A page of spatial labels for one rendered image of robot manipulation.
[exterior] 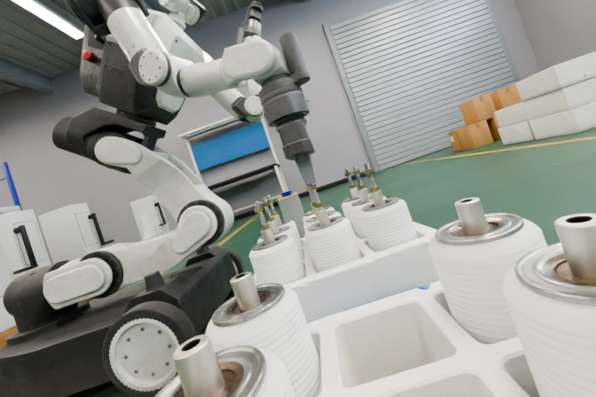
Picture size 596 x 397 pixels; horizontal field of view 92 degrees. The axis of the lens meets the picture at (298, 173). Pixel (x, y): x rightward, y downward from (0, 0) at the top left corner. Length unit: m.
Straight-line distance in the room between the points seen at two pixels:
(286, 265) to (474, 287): 0.35
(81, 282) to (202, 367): 0.91
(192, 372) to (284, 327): 0.11
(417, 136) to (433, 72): 1.27
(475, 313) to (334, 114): 5.61
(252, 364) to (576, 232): 0.20
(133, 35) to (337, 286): 0.70
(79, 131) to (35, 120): 6.92
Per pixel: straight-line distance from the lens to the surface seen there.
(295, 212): 0.96
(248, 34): 1.33
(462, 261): 0.30
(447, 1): 7.09
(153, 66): 0.73
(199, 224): 0.89
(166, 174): 0.96
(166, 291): 0.83
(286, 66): 0.61
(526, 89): 3.24
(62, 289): 1.13
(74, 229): 3.19
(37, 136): 7.94
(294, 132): 0.55
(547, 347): 0.22
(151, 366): 0.84
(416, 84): 6.24
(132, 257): 1.05
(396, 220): 0.57
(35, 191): 7.92
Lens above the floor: 0.35
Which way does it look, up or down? 1 degrees up
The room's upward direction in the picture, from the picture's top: 19 degrees counter-clockwise
